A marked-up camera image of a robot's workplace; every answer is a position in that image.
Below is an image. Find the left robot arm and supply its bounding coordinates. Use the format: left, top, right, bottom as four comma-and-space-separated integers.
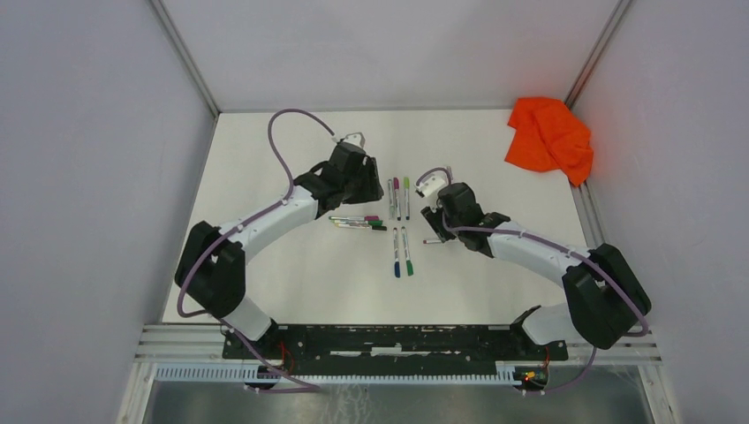
174, 141, 384, 360

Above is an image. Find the aluminium frame rail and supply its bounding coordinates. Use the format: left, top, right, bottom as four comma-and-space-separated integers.
133, 324, 663, 367

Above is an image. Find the orange cloth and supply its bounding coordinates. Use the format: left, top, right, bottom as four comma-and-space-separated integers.
505, 97, 594, 186

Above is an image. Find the black capped horizontal marker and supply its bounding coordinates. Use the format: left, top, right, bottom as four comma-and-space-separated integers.
334, 223, 388, 231

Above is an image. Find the lime green capped marker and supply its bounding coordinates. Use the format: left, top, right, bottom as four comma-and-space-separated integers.
402, 177, 411, 221

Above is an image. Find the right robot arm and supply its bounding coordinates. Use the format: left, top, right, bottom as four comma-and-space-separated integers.
415, 178, 652, 360

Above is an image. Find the white slotted cable duct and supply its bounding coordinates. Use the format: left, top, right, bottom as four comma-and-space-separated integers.
154, 363, 529, 387

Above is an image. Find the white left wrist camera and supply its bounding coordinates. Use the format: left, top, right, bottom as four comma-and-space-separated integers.
337, 132, 366, 148

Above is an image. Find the purple cable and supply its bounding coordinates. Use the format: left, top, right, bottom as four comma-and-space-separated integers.
415, 166, 651, 396
176, 109, 322, 394

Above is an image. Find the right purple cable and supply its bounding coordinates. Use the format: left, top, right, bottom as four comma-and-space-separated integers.
415, 166, 651, 396

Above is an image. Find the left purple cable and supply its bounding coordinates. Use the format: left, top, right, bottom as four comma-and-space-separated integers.
176, 109, 322, 394

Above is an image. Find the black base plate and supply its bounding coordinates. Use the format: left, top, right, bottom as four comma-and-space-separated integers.
223, 324, 569, 376

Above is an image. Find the magenta capped marker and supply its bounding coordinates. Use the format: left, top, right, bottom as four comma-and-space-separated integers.
393, 177, 402, 221

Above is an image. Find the blue capped marker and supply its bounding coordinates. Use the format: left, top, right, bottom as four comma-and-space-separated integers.
392, 227, 401, 278

